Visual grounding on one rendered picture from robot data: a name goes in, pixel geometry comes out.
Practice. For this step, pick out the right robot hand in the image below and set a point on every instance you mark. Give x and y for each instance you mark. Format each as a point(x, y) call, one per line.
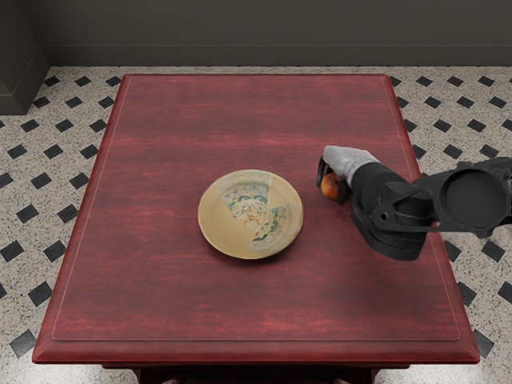
point(345, 159)

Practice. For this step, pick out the red yellow apple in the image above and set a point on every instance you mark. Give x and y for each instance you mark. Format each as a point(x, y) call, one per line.
point(329, 186)

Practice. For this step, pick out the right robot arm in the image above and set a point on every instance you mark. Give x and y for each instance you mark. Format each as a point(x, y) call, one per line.
point(420, 208)

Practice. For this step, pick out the beige patterned plate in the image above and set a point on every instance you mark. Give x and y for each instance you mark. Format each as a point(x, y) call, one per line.
point(250, 214)

